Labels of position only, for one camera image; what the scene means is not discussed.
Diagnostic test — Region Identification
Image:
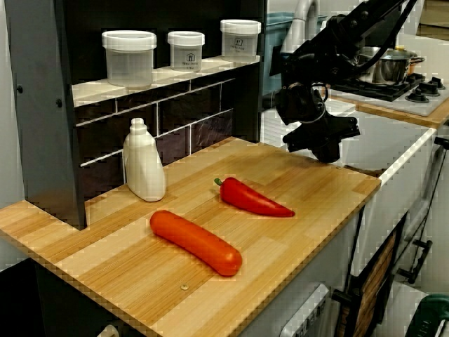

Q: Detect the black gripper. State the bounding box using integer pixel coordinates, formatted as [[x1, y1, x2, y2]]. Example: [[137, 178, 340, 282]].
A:
[[282, 113, 362, 164]]

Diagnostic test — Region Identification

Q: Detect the white toy dishwasher panel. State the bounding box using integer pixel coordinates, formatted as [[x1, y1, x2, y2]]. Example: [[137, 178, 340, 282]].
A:
[[279, 282, 333, 337]]

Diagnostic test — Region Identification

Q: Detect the blue plastic bin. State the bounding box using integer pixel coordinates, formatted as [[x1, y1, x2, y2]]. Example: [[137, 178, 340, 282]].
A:
[[260, 11, 331, 96]]

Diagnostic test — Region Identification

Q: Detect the black framed oven door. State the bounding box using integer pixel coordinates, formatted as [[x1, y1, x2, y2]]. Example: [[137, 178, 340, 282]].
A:
[[330, 209, 435, 337]]

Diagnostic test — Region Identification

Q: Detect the red toy pepper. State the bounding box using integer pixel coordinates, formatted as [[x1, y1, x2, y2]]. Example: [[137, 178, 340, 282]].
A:
[[213, 176, 296, 218]]

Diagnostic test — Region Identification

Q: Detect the white toy detergent bottle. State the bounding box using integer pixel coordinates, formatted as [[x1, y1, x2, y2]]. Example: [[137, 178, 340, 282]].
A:
[[122, 117, 167, 203]]

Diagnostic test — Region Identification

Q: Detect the black shelf unit tiled back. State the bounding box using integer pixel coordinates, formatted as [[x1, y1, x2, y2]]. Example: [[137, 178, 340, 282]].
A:
[[4, 0, 269, 232]]

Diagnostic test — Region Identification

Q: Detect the white toy kitchen cabinet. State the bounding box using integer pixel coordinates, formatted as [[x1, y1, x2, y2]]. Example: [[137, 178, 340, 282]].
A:
[[241, 182, 382, 337]]

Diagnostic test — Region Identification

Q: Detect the small translucent jar white lid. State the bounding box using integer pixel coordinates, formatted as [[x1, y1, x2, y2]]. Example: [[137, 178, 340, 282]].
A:
[[166, 30, 206, 72]]

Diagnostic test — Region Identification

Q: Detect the orange toy sausage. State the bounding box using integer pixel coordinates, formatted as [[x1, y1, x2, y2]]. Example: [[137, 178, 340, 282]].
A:
[[149, 209, 243, 278]]

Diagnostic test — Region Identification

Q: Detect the white toy faucet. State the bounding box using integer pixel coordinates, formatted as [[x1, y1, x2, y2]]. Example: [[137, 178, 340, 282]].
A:
[[281, 0, 321, 54]]

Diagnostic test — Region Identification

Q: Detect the black stove knob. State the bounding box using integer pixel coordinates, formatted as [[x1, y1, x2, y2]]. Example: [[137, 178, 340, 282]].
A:
[[422, 77, 443, 97], [404, 87, 431, 104]]

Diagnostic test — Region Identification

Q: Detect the white toy sink with drainboard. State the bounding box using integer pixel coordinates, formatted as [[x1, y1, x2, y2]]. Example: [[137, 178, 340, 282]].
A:
[[260, 100, 439, 282]]

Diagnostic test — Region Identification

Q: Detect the thin black cable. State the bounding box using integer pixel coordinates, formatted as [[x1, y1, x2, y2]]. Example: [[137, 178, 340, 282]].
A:
[[408, 136, 449, 286]]

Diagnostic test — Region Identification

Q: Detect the dark green object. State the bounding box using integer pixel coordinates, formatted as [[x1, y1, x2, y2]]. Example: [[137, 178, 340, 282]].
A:
[[416, 293, 449, 337]]

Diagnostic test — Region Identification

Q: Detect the white toy stove top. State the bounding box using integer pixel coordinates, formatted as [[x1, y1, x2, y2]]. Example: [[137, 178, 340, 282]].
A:
[[330, 71, 449, 117]]

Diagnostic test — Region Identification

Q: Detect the steel toy pot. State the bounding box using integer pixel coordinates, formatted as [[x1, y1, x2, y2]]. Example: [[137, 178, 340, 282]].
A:
[[356, 46, 427, 86]]

